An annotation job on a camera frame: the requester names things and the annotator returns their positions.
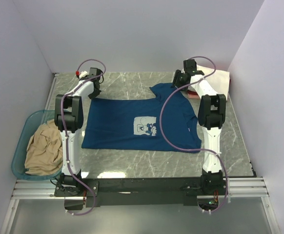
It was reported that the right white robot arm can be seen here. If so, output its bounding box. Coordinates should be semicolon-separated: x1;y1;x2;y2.
172;56;226;194

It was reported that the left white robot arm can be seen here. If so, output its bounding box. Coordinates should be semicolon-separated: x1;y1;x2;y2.
54;68;104;187

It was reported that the folded pink t shirt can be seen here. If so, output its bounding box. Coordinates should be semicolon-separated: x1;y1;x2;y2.
186;90;200;99

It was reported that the aluminium frame rail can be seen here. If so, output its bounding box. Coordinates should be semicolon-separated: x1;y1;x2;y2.
0;180;55;234

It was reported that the purple cable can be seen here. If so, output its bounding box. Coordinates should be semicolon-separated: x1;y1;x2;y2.
160;56;229;213
61;58;107;216

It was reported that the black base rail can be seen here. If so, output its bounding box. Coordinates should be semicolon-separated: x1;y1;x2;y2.
54;176;226;210

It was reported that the blue t shirt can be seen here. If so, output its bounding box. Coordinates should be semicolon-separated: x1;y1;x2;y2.
81;83;202;151

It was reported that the teal plastic bin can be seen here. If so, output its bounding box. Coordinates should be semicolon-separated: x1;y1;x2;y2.
11;110;61;181

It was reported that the beige t shirt in bin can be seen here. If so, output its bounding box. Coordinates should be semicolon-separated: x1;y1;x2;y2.
24;119;63;176

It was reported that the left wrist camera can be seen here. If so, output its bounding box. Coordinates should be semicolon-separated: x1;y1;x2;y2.
75;71;88;79

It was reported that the folded white t shirt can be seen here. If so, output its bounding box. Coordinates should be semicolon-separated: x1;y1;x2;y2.
188;65;230;99

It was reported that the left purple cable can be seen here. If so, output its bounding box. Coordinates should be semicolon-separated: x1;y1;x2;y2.
61;58;107;216

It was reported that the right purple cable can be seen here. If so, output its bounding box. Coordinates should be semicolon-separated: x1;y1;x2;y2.
160;56;229;213

